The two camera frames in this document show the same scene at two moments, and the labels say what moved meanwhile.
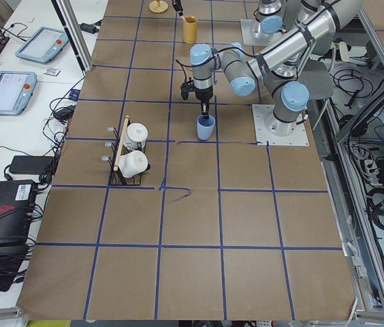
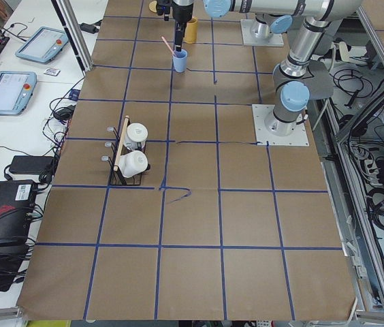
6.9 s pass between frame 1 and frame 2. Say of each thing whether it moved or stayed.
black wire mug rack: stayed
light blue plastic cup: moved
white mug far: stayed
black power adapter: stayed
